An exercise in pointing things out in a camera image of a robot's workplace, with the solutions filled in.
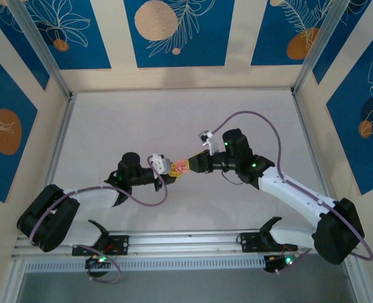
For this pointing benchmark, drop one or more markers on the pink earbud charging case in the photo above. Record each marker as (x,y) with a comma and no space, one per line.
(182,165)

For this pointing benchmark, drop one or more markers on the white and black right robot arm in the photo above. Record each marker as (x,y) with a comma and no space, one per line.
(293,197)

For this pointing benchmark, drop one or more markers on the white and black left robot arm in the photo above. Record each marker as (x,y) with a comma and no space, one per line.
(94,197)

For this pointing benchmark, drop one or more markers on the black left controller board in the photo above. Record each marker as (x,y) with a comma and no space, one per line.
(98,262)

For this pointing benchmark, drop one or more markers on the black controller board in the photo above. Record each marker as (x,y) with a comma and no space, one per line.
(274,263)
(98,262)

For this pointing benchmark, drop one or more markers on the black right controller board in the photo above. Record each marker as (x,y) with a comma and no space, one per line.
(274,263)

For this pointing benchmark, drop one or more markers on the aluminium mounting rail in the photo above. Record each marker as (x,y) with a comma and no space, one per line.
(189,241)

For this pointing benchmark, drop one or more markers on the aluminium side rail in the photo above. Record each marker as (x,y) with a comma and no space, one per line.
(306,126)
(63,126)

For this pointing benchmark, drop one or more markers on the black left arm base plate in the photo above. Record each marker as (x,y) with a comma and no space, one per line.
(120,244)

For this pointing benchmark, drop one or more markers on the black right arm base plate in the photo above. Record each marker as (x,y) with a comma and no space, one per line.
(249,241)

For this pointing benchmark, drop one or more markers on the aluminium frame post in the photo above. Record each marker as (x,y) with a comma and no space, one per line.
(329,47)
(41,47)

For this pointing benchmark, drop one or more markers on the aluminium frame leg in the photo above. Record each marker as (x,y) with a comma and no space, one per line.
(12,284)
(356,284)

